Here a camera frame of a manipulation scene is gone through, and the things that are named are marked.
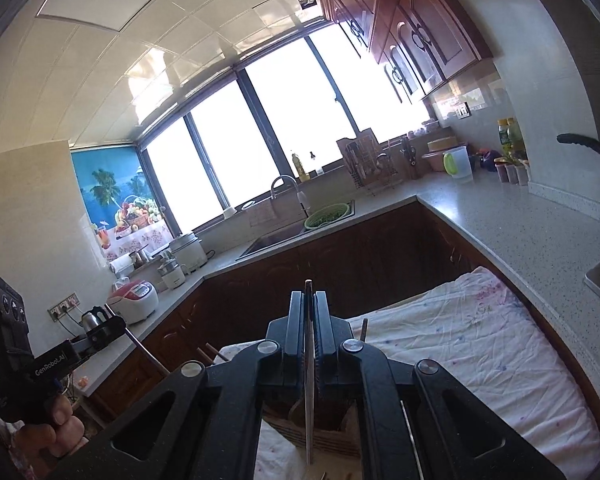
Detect curved sink faucet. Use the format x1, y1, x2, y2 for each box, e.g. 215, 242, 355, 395
270, 175, 311, 219

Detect dish rack with cutting board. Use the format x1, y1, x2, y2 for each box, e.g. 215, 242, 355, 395
336, 130, 399, 197

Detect dark brown chopstick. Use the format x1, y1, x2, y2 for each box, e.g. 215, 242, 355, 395
125, 330, 171, 377

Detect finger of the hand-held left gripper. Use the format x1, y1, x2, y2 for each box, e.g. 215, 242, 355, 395
86, 316, 127, 345
70, 335, 107, 359

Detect person's left hand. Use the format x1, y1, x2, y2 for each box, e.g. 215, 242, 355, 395
12, 391, 87, 463

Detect steel kitchen sink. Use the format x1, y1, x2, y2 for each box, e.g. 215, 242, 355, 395
236, 200, 356, 261

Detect wooden base cabinets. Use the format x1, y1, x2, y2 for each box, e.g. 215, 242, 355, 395
82, 199, 486, 426

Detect large kitchen window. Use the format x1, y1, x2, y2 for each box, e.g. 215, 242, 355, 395
139, 22, 432, 234

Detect white pitcher green lid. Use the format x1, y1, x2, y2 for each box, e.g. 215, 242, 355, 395
442, 146, 476, 183

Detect green plastic colander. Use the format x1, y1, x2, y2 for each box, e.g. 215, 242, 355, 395
304, 203, 352, 231

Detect small white appliance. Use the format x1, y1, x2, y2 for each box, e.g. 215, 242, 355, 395
157, 255, 187, 291

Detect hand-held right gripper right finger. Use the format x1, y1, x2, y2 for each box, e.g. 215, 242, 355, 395
313, 290, 567, 480

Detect tall white cooker pot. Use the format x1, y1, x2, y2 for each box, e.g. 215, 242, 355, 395
169, 231, 209, 274

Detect knife block with scissors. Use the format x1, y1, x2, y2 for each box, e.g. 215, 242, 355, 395
400, 137, 424, 181

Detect white floral tablecloth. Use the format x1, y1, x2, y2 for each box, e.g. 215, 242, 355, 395
220, 266, 600, 480

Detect grey stone countertop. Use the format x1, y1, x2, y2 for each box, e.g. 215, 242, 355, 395
67, 177, 600, 401

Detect steel electric kettle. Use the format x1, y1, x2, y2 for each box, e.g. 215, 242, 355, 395
81, 305, 117, 337

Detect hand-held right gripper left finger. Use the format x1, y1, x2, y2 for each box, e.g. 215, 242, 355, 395
47, 290, 307, 480

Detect wall power socket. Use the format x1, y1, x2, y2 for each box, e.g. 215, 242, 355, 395
47, 293, 80, 322

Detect yellow dish soap bottle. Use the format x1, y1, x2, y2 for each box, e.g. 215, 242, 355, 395
291, 150, 311, 183

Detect wooden utensil holder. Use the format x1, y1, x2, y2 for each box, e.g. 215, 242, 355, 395
261, 394, 367, 459

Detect black wok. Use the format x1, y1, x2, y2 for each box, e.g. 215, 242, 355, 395
556, 125, 600, 162

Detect white dishcloth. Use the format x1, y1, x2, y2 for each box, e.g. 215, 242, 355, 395
250, 204, 282, 229

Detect white rice cooker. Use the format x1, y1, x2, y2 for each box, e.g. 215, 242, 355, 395
106, 281, 160, 325

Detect row of seasoning jars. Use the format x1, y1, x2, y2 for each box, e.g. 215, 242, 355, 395
494, 157, 531, 187

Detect pink plastic basin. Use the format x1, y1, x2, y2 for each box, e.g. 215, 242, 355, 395
422, 137, 456, 172

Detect tropical fruit wall poster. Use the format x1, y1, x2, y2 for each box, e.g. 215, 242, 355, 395
71, 147, 174, 262

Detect yellow cooking oil bottle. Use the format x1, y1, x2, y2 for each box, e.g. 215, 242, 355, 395
497, 117, 527, 161

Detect wooden wall cabinets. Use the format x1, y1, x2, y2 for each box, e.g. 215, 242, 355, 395
309, 0, 494, 107

